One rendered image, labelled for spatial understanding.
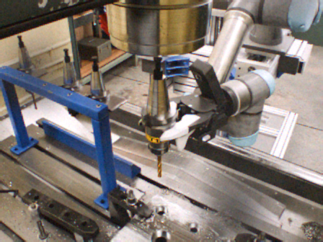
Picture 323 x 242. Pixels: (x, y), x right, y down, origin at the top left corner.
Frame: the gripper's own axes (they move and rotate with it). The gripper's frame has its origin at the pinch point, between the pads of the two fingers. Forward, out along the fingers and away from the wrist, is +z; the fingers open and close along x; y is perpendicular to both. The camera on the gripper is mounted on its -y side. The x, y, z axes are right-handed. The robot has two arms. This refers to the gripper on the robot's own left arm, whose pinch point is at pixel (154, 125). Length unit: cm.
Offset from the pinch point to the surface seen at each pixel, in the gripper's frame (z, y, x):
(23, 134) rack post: 9, 35, 65
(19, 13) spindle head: 25.7, -29.4, -20.0
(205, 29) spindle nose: -3.3, -19.4, -7.5
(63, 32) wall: -32, 18, 113
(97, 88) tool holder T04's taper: -5.0, 6.3, 30.0
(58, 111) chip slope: -17, 51, 97
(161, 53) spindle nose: 3.5, -16.9, -6.0
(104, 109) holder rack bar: -2.8, 8.8, 23.5
